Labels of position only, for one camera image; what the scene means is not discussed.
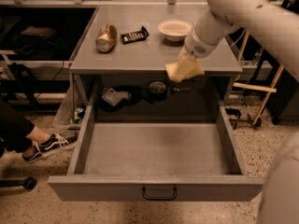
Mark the black tape roll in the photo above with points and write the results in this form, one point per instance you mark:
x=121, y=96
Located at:
x=157, y=91

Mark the grey open top drawer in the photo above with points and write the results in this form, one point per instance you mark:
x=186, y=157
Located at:
x=114, y=161

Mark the wooden easel frame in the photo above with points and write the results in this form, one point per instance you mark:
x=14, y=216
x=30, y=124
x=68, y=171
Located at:
x=256, y=121

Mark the crumpled chip bag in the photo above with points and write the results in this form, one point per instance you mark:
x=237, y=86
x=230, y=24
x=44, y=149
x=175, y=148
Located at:
x=113, y=97

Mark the black chair caster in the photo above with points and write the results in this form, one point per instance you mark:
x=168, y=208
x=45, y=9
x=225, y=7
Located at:
x=27, y=183

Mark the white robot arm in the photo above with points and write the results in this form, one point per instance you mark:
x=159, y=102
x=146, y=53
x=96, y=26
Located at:
x=277, y=30

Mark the grey cabinet counter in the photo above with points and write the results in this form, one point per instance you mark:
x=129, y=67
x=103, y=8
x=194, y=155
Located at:
x=140, y=63

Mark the yellow sponge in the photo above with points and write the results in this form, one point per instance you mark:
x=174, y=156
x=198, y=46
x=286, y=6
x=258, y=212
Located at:
x=183, y=69

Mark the black drawer handle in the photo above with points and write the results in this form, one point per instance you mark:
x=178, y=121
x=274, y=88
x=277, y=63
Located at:
x=159, y=194

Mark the black white sneaker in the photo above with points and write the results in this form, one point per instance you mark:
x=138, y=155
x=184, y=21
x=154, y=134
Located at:
x=56, y=143

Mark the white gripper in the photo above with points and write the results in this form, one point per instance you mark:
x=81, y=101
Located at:
x=196, y=47

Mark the white paper bowl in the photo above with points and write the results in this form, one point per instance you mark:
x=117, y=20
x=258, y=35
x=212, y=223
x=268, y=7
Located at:
x=174, y=30

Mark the crushed soda can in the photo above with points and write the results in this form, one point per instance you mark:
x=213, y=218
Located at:
x=107, y=37

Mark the clear plastic bin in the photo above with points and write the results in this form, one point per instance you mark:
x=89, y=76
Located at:
x=64, y=120

